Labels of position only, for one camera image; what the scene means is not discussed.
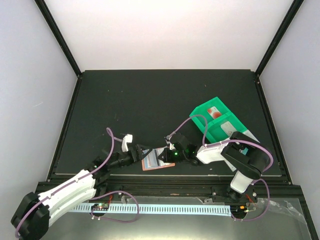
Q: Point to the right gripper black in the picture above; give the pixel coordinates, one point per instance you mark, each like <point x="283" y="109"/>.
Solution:
<point x="167" y="158"/>

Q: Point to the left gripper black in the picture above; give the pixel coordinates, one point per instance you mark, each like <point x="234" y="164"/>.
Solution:
<point x="140" y="154"/>

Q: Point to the pink leather card holder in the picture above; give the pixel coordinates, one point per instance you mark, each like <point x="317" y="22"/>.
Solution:
<point x="157" y="164"/>

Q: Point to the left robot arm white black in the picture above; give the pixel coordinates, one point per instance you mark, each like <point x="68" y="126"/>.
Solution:
<point x="38" y="211"/>

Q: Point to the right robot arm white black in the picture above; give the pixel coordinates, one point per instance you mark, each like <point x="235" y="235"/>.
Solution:
<point x="246" y="156"/>

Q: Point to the red circle card in bin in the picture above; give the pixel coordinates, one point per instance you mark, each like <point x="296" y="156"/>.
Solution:
<point x="214" y="112"/>

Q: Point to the white VIP card in bin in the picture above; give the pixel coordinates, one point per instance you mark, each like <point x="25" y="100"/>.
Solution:
<point x="228" y="128"/>

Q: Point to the teal cards in clear bin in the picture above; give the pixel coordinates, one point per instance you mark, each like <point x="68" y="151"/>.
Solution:
<point x="245" y="151"/>

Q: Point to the green bin far compartment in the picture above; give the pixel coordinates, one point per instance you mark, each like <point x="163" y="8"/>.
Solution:
<point x="202" y="109"/>

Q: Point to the left controller board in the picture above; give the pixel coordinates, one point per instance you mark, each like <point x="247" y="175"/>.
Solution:
<point x="100" y="207"/>

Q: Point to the controller board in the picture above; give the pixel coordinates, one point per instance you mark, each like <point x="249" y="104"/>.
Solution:
<point x="239" y="209"/>
<point x="100" y="207"/>

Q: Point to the right controller board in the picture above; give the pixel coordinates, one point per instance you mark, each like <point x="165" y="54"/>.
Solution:
<point x="239" y="209"/>

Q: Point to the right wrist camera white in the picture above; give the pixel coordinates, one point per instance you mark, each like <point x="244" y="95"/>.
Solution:
<point x="168" y="143"/>

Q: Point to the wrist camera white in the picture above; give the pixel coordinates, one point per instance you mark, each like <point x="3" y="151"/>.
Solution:
<point x="127" y="139"/>
<point x="168" y="143"/>

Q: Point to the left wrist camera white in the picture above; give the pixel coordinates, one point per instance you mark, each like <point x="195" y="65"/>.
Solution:
<point x="127" y="139"/>

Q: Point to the black aluminium rail front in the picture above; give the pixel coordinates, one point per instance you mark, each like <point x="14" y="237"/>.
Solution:
<point x="183" y="186"/>

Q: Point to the white slotted cable duct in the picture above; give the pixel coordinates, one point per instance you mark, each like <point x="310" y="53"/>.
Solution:
<point x="157" y="209"/>

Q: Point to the left black frame post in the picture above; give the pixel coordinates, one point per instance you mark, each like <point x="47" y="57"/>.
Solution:
<point x="48" y="17"/>

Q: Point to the black frame post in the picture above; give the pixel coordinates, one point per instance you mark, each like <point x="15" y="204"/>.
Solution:
<point x="48" y="17"/>
<point x="282" y="29"/>

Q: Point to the right black frame post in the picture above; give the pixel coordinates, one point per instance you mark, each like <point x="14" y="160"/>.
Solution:
<point x="282" y="29"/>

